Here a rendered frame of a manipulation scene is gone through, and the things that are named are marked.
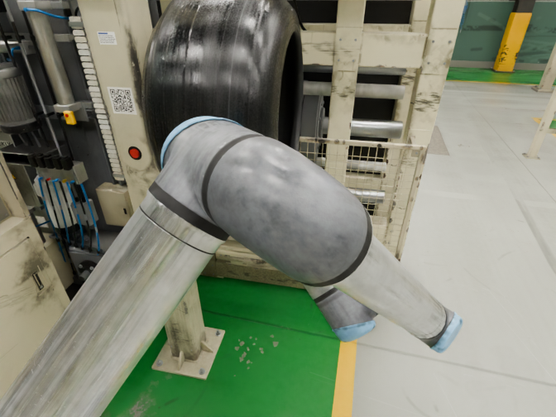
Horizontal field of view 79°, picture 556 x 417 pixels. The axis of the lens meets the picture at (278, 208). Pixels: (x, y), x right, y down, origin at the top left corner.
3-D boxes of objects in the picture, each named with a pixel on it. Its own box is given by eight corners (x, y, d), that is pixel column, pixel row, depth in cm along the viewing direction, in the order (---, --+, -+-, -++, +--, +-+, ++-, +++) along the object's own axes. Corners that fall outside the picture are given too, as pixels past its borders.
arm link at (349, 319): (366, 324, 83) (336, 348, 79) (336, 281, 86) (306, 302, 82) (386, 320, 75) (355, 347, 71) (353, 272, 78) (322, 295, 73)
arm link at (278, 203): (336, 142, 26) (473, 319, 73) (248, 112, 34) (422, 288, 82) (246, 268, 25) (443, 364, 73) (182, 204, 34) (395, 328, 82)
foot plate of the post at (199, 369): (151, 369, 157) (150, 364, 155) (177, 323, 179) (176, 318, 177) (205, 380, 153) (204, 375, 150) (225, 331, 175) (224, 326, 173)
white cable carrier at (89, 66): (114, 179, 113) (68, 16, 88) (123, 173, 117) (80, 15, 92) (127, 180, 112) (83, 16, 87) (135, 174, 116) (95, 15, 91)
